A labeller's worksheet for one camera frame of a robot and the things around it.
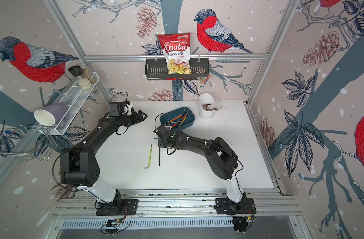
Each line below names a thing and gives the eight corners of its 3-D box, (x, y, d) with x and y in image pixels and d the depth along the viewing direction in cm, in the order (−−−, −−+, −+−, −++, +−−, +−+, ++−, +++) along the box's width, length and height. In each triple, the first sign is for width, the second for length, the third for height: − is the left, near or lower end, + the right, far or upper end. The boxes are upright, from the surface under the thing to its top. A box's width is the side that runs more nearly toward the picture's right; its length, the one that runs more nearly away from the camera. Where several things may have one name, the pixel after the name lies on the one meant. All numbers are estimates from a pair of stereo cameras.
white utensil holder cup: (198, 119, 112) (200, 104, 99) (198, 108, 119) (199, 92, 107) (213, 119, 112) (216, 104, 99) (211, 107, 119) (214, 92, 107)
